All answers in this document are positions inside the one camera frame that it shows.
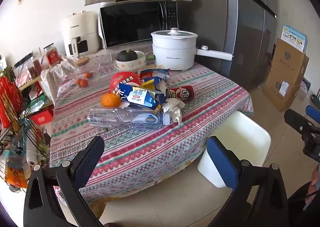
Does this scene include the red hanging packets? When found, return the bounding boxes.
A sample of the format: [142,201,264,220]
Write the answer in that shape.
[0,75,23,129]

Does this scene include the person's right hand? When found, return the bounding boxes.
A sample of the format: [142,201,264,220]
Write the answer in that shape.
[311,164,320,192]

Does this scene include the yellow blue snack wrapper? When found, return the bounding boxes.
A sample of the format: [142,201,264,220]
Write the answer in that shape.
[141,78,168,100]

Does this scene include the person's right forearm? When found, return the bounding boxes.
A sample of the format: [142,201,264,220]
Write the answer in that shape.
[287,181,320,227]

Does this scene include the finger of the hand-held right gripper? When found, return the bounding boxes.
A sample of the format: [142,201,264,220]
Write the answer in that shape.
[284,108,315,140]
[305,105,320,119]

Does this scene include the white plastic bin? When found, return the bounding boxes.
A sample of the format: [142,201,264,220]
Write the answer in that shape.
[197,111,272,189]

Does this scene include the orange drink bottle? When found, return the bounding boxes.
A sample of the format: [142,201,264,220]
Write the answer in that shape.
[4,157,28,190]

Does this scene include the striped patterned tablecloth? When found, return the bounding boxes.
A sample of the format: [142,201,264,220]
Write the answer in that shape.
[49,57,254,207]

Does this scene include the clear plastic bag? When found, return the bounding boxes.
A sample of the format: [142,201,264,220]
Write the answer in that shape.
[61,57,105,90]

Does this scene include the dark green squash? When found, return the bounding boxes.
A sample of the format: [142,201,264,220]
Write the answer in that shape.
[117,49,138,63]

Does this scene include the white floral tablecloth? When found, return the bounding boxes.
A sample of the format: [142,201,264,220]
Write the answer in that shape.
[41,48,154,103]

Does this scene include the brown cardboard box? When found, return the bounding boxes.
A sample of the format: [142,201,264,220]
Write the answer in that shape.
[262,67,301,112]
[270,38,310,85]

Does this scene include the crumpled white tissue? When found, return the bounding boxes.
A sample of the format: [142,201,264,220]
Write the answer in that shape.
[162,98,185,125]

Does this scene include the blue white printed box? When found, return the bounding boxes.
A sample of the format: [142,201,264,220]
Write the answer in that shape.
[280,25,308,52]

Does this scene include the white electric cooking pot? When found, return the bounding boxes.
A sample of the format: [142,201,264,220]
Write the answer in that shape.
[151,27,233,71]

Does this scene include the red box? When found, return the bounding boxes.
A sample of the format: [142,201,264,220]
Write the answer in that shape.
[31,110,54,127]

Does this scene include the black wire rack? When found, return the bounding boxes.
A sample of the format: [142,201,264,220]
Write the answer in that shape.
[0,67,52,190]

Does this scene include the clear plastic bottle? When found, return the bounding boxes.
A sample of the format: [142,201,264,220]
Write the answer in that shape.
[87,107,170,131]

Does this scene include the white flower print plate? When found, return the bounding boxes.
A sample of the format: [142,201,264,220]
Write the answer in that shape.
[114,63,147,73]

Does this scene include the white string roll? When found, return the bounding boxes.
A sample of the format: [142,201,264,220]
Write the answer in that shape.
[26,151,38,167]

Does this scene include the red label jar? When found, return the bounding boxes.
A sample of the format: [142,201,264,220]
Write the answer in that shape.
[43,44,62,66]

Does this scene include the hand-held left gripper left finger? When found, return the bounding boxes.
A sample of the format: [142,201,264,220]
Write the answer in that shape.
[23,136,105,227]

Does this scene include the grey refrigerator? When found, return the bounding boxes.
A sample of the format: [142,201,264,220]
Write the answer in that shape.
[174,0,279,90]

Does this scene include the blue milk carton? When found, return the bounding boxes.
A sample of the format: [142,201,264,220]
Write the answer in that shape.
[119,84,163,110]

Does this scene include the white flower print bowl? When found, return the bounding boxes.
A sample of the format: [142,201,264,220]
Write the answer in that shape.
[114,51,147,70]

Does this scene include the black microwave oven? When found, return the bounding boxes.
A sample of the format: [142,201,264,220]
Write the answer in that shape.
[99,0,179,50]

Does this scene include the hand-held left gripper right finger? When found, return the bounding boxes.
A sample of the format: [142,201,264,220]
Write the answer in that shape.
[206,136,297,227]

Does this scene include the glass jar red contents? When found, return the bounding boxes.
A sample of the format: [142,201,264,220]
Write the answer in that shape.
[26,55,43,78]

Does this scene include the red instant noodle bowl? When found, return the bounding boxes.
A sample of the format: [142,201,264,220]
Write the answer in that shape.
[110,72,142,95]

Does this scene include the orange peel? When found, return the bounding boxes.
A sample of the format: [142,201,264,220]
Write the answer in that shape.
[101,93,121,107]

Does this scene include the red drink can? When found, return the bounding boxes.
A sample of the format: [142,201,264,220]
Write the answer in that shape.
[169,85,195,103]

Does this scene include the cream air fryer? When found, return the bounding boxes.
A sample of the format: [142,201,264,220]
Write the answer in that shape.
[61,11,101,58]

